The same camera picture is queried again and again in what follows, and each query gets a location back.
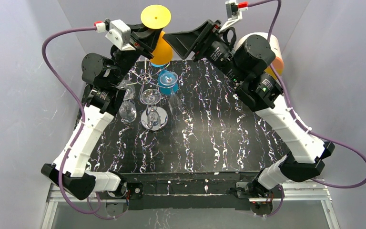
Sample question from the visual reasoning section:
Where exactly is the orange plastic goblet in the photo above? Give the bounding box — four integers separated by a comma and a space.
141, 4, 173, 66

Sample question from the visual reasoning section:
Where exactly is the blue plastic wine glass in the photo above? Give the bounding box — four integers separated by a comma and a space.
151, 62, 179, 96

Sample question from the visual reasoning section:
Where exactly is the clear wine glass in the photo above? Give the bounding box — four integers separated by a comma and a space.
118, 79, 136, 101
118, 97, 137, 123
140, 89, 161, 131

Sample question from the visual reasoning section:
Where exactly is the clear wine glass front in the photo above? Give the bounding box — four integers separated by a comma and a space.
140, 89, 161, 131

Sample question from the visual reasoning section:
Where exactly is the clear champagne flute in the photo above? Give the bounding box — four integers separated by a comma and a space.
168, 93, 183, 116

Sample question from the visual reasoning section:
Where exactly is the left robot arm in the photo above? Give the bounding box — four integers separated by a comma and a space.
41, 20, 162, 200

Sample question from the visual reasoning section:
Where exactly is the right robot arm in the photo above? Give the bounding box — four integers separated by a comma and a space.
163, 20, 335, 197

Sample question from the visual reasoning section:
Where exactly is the chrome wine glass rack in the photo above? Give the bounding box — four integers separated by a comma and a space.
118, 62, 183, 131

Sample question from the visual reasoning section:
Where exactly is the white orange cylindrical appliance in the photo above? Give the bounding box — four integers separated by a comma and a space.
234, 32, 285, 76

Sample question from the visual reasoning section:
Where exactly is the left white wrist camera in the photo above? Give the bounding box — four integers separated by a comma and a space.
94, 20, 136, 51

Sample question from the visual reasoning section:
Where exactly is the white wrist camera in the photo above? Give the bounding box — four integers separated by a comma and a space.
219, 0, 248, 33
94, 20, 136, 51

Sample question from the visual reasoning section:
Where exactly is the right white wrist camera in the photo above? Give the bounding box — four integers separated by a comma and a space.
219, 0, 248, 33

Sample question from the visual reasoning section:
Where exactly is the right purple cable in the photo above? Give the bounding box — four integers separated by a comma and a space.
246, 0, 366, 218

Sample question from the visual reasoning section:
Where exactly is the purple cable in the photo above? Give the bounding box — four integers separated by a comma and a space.
246, 0, 366, 218
41, 26, 127, 221

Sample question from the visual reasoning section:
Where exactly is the aluminium rail frame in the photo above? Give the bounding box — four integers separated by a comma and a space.
41, 151, 342, 229

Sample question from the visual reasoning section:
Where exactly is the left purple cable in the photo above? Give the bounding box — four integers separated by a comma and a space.
41, 26, 127, 221

